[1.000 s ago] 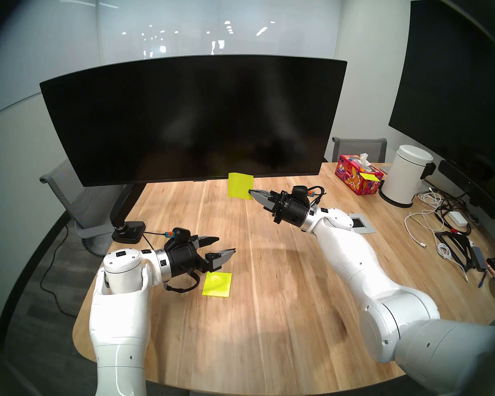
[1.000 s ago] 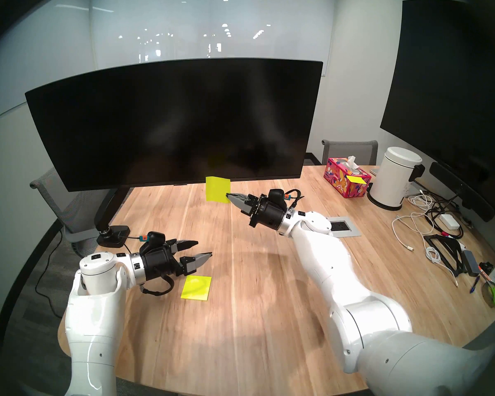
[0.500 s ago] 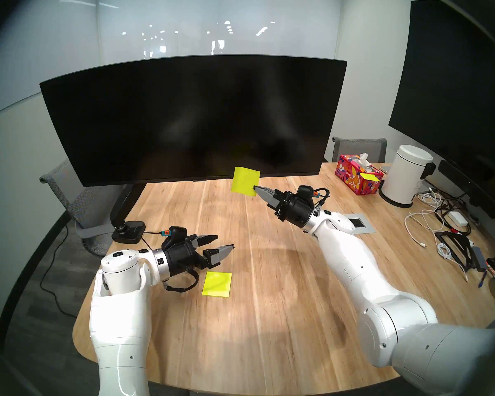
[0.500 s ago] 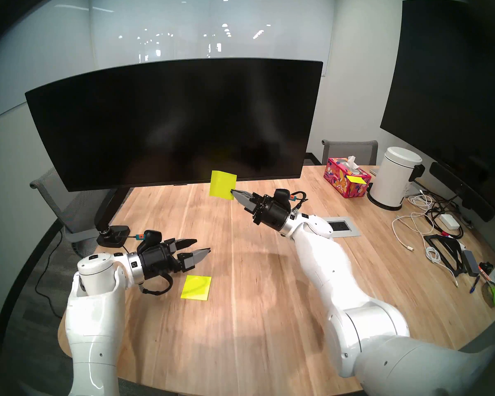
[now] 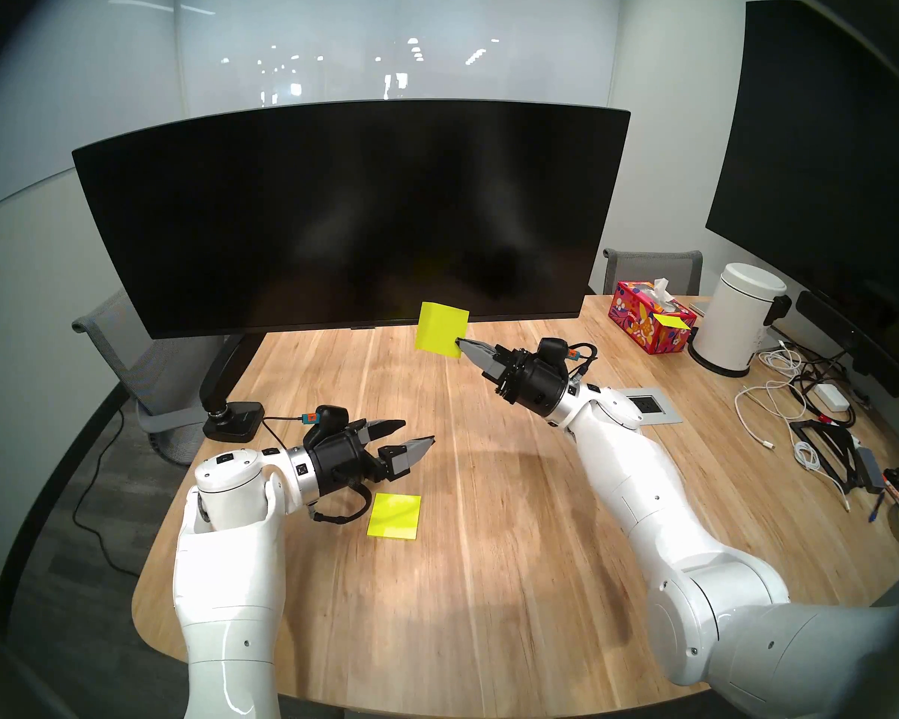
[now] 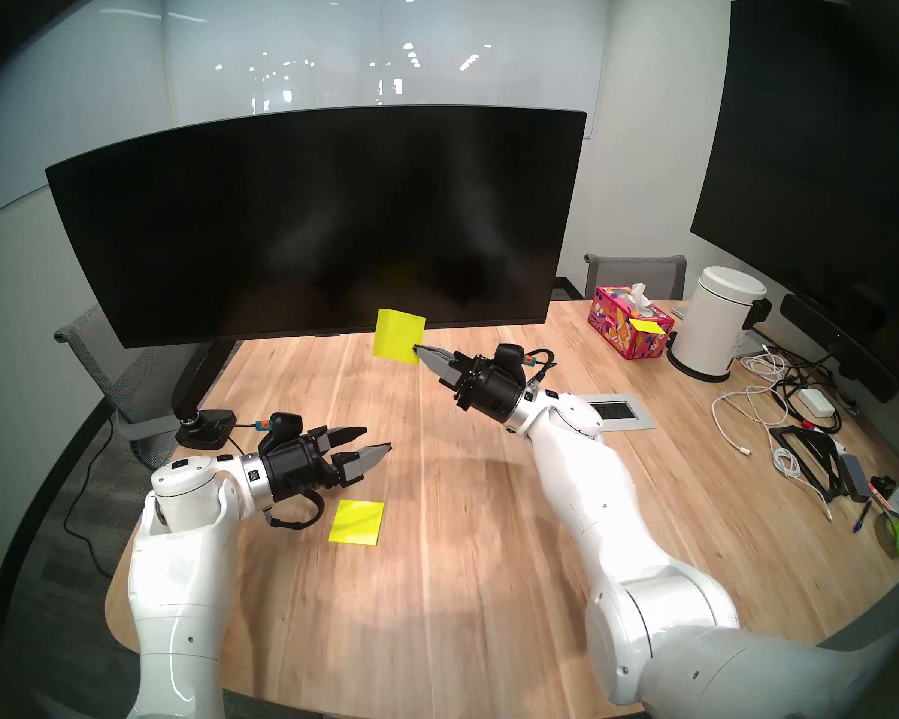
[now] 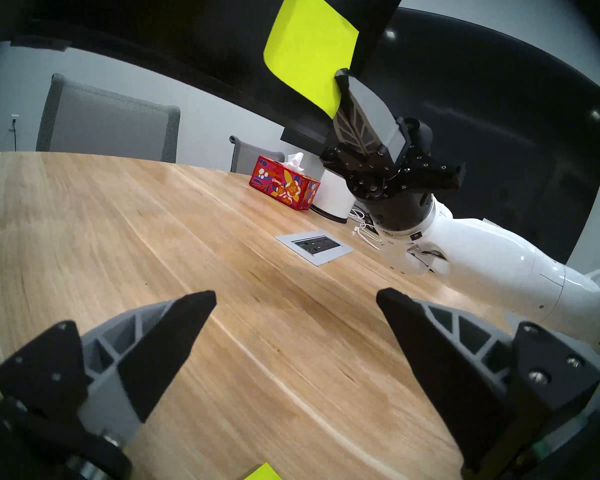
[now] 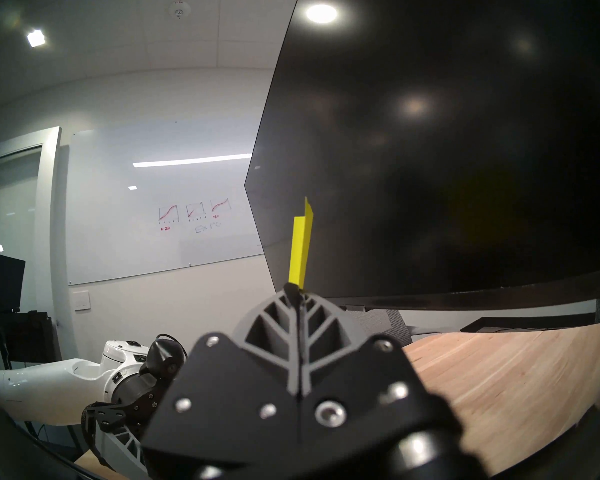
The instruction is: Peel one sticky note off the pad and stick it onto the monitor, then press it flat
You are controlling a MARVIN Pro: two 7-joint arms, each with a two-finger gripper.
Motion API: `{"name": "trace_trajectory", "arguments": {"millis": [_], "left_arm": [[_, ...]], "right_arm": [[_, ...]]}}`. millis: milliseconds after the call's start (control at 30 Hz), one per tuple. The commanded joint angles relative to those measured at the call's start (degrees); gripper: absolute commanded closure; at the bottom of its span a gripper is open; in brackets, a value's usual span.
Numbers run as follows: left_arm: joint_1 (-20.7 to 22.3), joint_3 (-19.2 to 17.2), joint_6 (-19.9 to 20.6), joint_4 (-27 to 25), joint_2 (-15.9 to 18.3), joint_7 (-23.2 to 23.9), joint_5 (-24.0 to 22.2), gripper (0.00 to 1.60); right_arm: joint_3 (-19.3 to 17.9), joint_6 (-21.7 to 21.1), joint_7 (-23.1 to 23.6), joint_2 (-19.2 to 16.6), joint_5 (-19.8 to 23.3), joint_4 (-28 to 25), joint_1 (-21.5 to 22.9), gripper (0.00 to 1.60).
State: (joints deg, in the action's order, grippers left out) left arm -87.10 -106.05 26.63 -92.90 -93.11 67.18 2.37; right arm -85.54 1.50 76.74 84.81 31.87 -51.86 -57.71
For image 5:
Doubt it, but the black power cable bundle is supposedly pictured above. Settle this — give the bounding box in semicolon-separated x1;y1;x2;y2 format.
790;338;860;428

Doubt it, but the large black wall television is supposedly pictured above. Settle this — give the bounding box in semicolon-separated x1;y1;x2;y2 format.
706;0;899;381

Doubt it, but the single yellow sticky note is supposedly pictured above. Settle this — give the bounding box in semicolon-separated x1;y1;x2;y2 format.
416;302;470;359

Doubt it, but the yellow sticky note pad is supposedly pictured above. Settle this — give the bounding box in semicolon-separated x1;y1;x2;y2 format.
366;493;423;540

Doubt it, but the curved black computer monitor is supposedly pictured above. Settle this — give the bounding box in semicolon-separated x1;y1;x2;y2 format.
72;100;632;341

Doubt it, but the black video sound bar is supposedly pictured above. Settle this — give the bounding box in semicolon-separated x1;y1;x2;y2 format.
794;291;899;398

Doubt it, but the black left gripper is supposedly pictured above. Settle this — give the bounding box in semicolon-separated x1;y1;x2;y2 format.
303;418;436;497

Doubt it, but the black triangular folding stand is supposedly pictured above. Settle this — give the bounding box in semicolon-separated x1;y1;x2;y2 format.
788;418;870;497

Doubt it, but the grey table power socket panel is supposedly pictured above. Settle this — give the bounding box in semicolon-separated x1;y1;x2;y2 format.
618;388;684;428

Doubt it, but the white charging cable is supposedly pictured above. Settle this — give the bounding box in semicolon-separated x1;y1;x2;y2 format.
760;343;806;381
790;434;853;512
734;380;795;450

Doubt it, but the white cylindrical pedal bin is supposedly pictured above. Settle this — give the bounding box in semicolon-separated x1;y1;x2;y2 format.
688;262;793;379

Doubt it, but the frosted glass wall board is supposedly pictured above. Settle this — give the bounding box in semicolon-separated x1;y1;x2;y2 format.
176;0;623;127

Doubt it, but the grey mesh office chair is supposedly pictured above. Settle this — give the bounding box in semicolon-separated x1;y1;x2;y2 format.
72;289;233;465
603;248;703;297

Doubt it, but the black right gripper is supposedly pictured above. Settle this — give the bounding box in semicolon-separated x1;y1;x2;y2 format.
457;338;572;420

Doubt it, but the black floor cable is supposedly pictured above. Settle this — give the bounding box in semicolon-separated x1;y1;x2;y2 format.
70;407;125;570

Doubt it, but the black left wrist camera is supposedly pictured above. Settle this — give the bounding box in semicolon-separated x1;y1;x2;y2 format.
305;404;354;445

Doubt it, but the red floral tissue box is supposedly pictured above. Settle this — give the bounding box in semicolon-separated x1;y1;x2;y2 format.
608;278;698;355

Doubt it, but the black camera cable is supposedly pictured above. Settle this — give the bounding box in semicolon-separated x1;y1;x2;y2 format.
568;342;599;386
261;414;372;524

